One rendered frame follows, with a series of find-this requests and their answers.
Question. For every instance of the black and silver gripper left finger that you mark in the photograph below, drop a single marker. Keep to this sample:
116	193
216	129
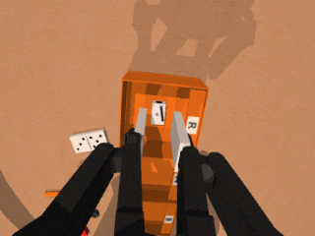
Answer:
70	211

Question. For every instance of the white domino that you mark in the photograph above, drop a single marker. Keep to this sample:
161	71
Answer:
88	141

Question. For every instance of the orange three-compartment bin rack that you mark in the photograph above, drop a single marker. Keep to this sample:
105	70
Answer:
159	190

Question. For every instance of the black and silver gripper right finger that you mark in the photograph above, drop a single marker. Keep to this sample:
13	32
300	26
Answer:
237	210

